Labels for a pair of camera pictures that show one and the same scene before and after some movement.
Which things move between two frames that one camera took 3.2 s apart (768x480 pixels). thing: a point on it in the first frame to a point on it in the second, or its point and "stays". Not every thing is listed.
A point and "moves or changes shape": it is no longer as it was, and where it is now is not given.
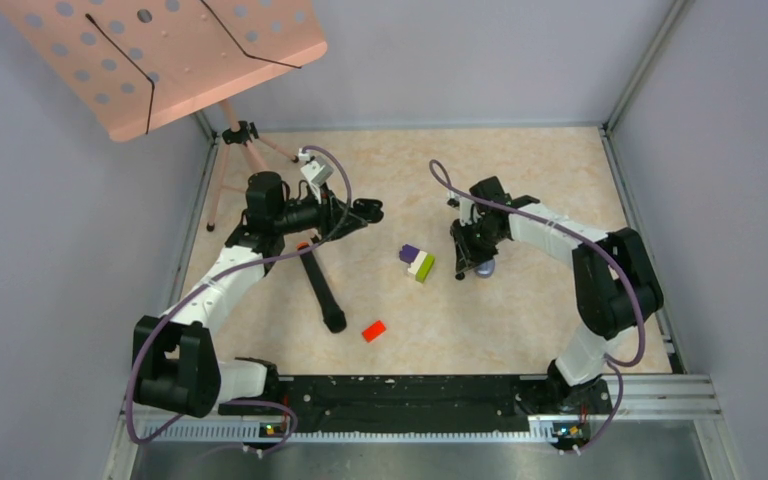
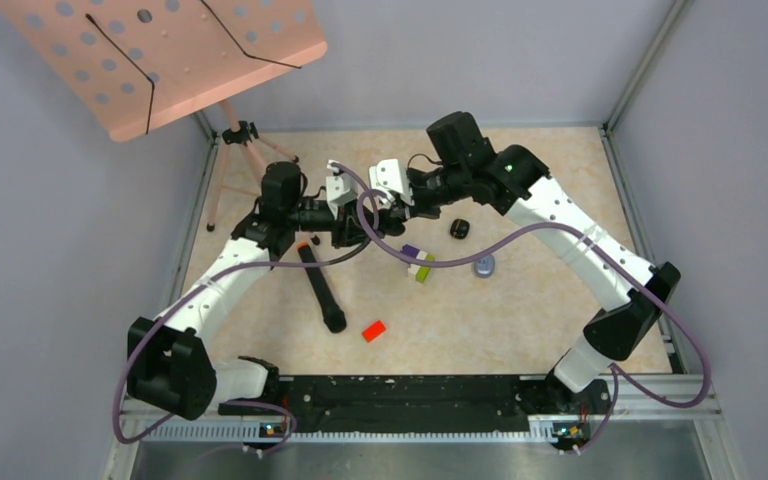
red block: (374, 331) stays
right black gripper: (468, 256) to (417, 210)
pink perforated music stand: (133, 64) stays
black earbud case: (368, 209) moves or changes shape
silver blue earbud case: (485, 269) stays
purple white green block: (421, 263) stays
